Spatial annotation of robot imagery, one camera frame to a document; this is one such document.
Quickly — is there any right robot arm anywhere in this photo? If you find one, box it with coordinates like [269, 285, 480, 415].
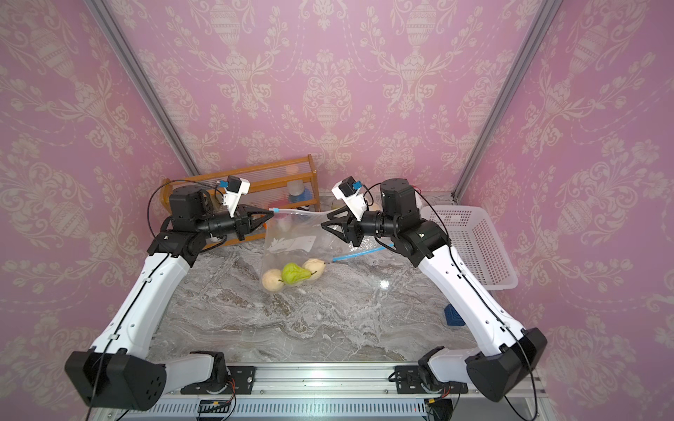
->
[321, 177, 548, 403]

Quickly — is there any blue cube block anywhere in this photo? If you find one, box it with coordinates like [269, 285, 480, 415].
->
[444, 305, 465, 326]

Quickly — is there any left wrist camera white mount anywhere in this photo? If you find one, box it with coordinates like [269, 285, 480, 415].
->
[219, 175, 250, 218]

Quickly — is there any green pear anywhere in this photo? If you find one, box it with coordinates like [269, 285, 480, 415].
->
[281, 263, 314, 285]

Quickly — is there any white plastic basket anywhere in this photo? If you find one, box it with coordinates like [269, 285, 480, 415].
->
[421, 205, 519, 290]

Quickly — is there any beige pear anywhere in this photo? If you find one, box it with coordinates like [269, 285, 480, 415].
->
[262, 268, 285, 293]
[302, 258, 328, 281]

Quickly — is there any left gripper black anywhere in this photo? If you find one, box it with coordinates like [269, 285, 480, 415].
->
[196, 203, 275, 243]

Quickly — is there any clear zip-top bag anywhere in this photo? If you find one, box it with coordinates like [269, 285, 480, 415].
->
[261, 208, 349, 290]
[331, 247, 388, 263]

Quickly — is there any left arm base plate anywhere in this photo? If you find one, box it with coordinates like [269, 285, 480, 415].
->
[180, 366, 256, 396]

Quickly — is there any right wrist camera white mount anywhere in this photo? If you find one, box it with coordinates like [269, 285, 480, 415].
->
[332, 176, 368, 222]

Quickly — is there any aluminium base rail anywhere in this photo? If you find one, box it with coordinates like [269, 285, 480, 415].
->
[91, 362, 556, 420]

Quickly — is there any blue white bottle on shelf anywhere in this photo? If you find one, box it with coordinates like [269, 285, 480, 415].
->
[287, 180, 313, 203]

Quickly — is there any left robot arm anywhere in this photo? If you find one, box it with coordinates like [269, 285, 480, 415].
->
[64, 182, 274, 410]

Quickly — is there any wooden shelf rack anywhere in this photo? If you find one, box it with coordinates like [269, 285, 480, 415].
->
[160, 153, 322, 249]

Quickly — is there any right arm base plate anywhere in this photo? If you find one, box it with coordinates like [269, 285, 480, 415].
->
[388, 365, 469, 397]

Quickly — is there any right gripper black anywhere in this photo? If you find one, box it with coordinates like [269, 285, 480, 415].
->
[324, 206, 403, 250]

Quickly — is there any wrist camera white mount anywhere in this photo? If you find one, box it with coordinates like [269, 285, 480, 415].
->
[332, 176, 368, 222]
[219, 175, 250, 218]

